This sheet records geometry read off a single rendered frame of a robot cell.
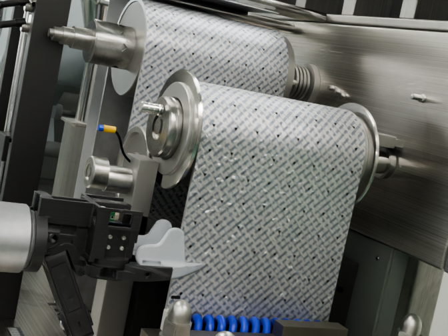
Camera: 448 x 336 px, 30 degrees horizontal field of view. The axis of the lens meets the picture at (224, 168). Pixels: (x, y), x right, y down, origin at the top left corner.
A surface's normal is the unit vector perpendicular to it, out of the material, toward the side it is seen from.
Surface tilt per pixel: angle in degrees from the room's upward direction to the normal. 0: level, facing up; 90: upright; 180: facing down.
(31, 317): 0
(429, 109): 90
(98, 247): 90
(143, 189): 90
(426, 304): 90
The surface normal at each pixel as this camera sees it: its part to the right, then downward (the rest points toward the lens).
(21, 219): 0.44, -0.57
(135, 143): -0.88, -0.13
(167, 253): 0.45, 0.20
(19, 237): 0.47, -0.07
